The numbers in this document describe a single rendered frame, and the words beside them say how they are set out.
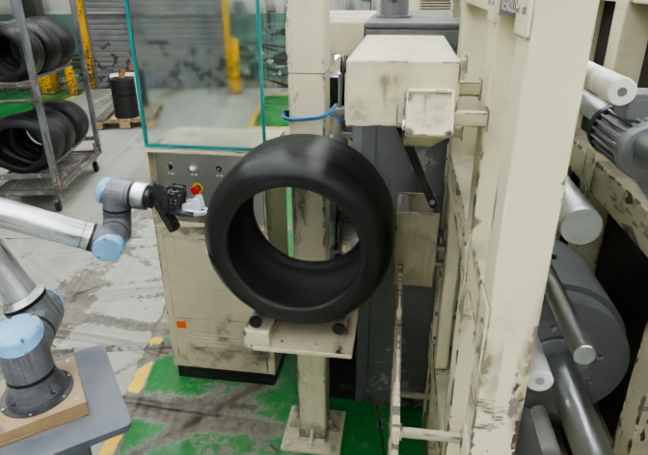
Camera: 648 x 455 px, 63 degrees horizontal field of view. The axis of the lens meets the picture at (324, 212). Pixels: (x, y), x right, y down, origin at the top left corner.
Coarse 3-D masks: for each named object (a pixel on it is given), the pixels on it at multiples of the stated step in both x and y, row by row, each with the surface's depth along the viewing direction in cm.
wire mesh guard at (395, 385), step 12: (396, 288) 207; (396, 300) 172; (396, 312) 164; (396, 324) 159; (396, 336) 153; (396, 348) 148; (396, 360) 144; (396, 372) 139; (396, 384) 135; (396, 396) 131; (396, 408) 128; (396, 420) 124; (396, 432) 121; (396, 444) 123
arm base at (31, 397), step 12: (60, 372) 182; (36, 384) 172; (48, 384) 176; (60, 384) 180; (12, 396) 173; (24, 396) 172; (36, 396) 173; (48, 396) 175; (60, 396) 179; (12, 408) 173; (24, 408) 172; (36, 408) 173
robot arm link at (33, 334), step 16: (16, 320) 173; (32, 320) 173; (0, 336) 167; (16, 336) 167; (32, 336) 168; (48, 336) 177; (0, 352) 165; (16, 352) 166; (32, 352) 169; (48, 352) 176; (0, 368) 171; (16, 368) 168; (32, 368) 170; (48, 368) 175; (16, 384) 170
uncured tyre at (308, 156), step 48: (288, 144) 160; (336, 144) 167; (240, 192) 156; (336, 192) 152; (384, 192) 166; (240, 240) 192; (384, 240) 158; (240, 288) 169; (288, 288) 193; (336, 288) 190
